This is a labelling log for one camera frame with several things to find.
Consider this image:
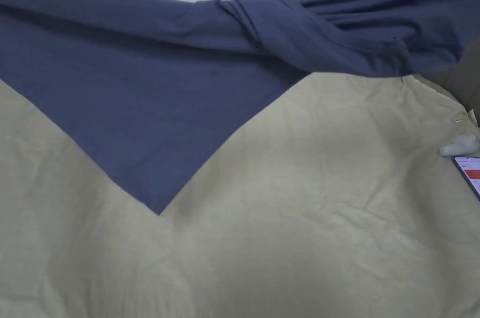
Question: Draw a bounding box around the dark blue shirt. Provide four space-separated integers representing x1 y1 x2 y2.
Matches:
0 0 480 216

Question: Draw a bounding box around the bed with beige sheet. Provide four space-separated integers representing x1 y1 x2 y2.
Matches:
0 71 480 318

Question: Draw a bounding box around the small white object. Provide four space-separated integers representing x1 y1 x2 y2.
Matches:
438 134 480 157

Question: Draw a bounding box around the smartphone with lit screen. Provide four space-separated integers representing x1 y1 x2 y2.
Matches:
451 155 480 200

